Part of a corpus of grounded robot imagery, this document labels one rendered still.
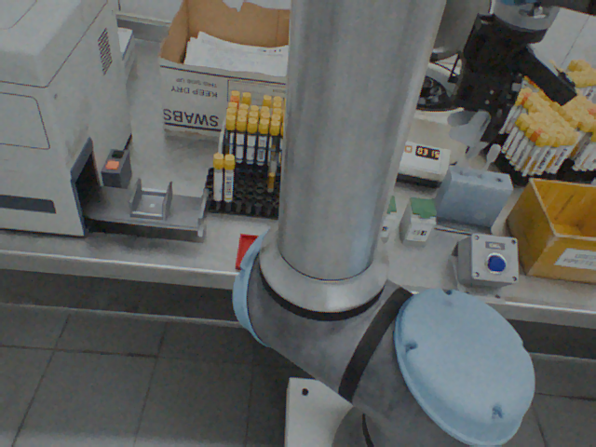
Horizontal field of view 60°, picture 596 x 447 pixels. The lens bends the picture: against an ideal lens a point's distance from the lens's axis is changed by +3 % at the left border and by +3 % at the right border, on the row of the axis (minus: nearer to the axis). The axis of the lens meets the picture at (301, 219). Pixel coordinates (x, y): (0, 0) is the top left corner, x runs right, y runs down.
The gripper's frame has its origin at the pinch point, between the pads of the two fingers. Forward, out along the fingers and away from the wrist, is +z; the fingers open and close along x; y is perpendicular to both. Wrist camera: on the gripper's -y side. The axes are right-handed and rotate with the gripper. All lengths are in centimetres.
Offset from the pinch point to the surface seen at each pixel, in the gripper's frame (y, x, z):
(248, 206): 34.1, 8.4, 12.9
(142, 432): 57, 12, 103
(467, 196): -1.6, 2.1, 7.8
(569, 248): -15.8, 10.8, 7.5
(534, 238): -12.2, 7.6, 9.8
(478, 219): -5.1, 2.1, 12.5
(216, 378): 41, -7, 103
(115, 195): 54, 13, 11
